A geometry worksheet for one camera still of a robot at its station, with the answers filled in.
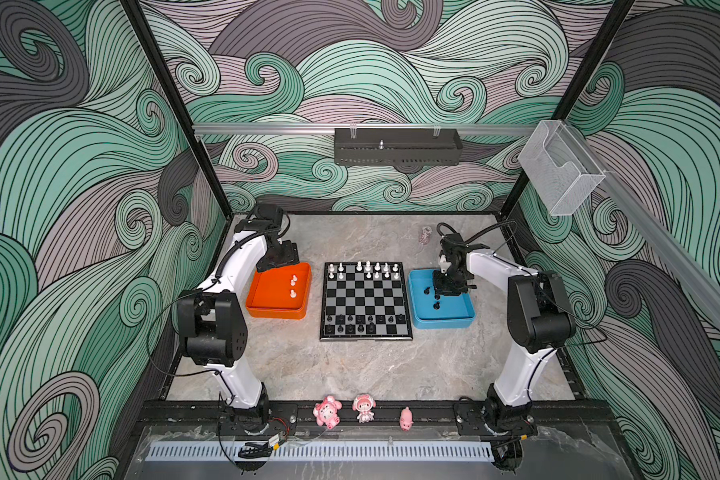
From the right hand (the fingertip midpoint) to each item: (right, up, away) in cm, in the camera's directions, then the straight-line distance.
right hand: (440, 290), depth 96 cm
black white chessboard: (-25, -3, -3) cm, 26 cm away
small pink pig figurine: (-16, -28, -24) cm, 40 cm away
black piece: (-2, -5, -3) cm, 6 cm away
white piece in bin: (-48, -1, -1) cm, 48 cm away
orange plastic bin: (-53, -1, +1) cm, 53 cm away
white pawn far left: (-36, +4, +3) cm, 37 cm away
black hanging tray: (-14, +48, +2) cm, 50 cm away
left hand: (-50, +11, -7) cm, 52 cm away
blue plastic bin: (-5, -6, -3) cm, 8 cm away
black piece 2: (-4, 0, +1) cm, 4 cm away
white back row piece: (-36, +7, +5) cm, 37 cm away
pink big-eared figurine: (-35, -25, -25) cm, 50 cm away
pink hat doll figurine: (-26, -24, -23) cm, 42 cm away
